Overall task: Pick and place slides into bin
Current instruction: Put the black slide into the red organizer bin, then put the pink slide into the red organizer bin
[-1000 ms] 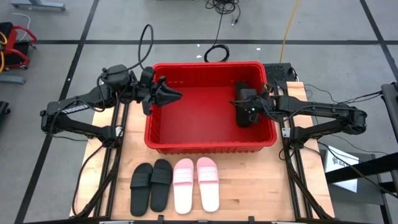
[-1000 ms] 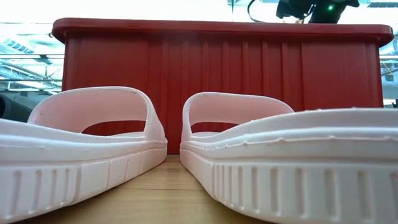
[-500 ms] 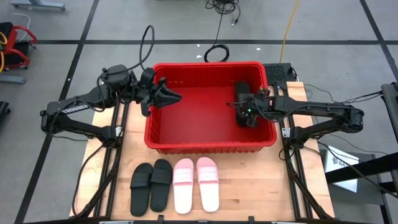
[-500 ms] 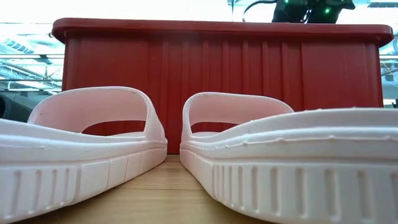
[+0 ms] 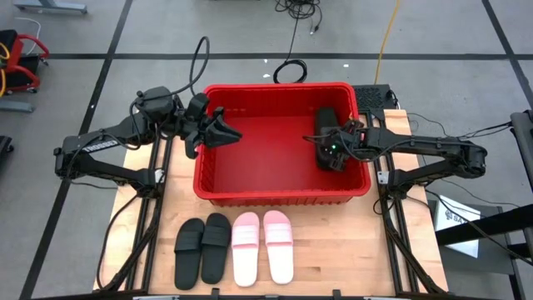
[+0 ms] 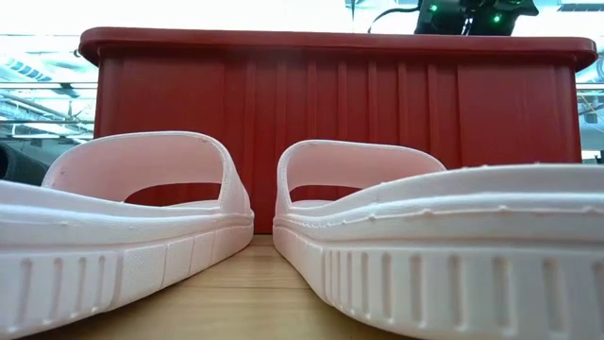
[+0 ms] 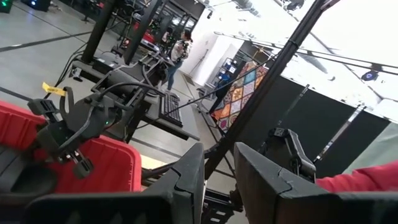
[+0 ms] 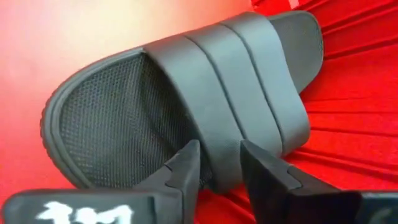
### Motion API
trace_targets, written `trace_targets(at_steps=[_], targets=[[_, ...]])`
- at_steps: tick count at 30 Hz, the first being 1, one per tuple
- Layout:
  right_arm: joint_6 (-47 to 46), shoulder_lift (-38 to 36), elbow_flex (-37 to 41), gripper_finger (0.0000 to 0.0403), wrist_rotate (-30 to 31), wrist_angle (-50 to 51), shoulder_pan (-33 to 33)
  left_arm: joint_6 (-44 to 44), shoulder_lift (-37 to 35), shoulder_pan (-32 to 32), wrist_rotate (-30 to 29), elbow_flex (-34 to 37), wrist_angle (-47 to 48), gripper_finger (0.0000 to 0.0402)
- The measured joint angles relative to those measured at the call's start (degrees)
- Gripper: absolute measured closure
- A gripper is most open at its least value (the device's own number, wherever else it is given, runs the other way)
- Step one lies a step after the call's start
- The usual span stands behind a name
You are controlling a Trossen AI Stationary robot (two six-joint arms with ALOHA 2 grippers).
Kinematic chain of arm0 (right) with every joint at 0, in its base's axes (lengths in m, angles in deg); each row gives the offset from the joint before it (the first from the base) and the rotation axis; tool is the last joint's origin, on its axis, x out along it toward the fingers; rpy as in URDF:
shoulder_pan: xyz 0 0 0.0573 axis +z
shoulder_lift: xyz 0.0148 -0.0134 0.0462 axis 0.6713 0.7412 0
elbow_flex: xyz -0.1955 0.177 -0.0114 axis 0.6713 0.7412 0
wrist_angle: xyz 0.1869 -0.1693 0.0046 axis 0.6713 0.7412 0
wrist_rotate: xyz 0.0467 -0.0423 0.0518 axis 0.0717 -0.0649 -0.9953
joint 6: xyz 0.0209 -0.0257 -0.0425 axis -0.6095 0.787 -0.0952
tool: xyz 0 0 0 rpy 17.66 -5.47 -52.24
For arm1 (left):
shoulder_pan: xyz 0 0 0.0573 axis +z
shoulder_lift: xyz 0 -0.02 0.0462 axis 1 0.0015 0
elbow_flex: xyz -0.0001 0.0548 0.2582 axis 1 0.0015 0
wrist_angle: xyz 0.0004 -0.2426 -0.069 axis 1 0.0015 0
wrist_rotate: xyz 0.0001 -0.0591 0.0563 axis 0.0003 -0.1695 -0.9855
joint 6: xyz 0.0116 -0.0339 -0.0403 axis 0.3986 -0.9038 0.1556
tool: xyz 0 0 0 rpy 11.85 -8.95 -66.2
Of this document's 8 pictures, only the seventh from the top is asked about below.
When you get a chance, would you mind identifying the person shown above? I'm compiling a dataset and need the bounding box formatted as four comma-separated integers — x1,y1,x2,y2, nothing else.
166,29,194,93
315,160,398,193

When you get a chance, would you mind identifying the black mount with code label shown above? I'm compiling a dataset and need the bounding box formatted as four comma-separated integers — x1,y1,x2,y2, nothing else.
259,127,317,183

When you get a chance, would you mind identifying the black post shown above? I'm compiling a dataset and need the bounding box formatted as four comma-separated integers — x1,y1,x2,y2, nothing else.
81,0,118,65
123,0,162,66

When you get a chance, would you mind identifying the red plastic bin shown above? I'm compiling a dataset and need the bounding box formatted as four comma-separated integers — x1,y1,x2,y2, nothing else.
0,100,143,194

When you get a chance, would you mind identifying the black aluminium frame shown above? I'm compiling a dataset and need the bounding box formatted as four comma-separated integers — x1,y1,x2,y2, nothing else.
200,0,341,224

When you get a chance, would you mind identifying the colourful patchwork quilt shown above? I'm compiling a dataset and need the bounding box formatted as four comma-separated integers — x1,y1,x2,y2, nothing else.
211,60,270,133

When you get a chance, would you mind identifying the silver metal bar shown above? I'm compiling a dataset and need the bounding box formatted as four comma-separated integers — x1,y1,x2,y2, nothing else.
313,105,366,164

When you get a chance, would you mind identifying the yellow cable tag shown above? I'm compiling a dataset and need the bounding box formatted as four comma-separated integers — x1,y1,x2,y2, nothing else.
42,82,68,97

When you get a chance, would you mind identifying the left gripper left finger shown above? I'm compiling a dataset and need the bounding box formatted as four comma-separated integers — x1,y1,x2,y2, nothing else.
23,142,206,224

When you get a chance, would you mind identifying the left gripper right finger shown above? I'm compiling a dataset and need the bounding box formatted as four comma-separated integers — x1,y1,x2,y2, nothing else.
233,141,398,224

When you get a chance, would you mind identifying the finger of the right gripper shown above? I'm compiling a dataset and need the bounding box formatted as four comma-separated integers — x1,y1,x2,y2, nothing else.
35,121,63,153
57,146,78,165

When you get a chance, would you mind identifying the black foam slide sandal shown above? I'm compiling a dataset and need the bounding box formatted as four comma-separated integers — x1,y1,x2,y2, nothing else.
9,164,58,196

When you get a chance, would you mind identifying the black keyboard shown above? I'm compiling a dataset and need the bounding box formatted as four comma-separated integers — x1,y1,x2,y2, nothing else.
160,93,184,128

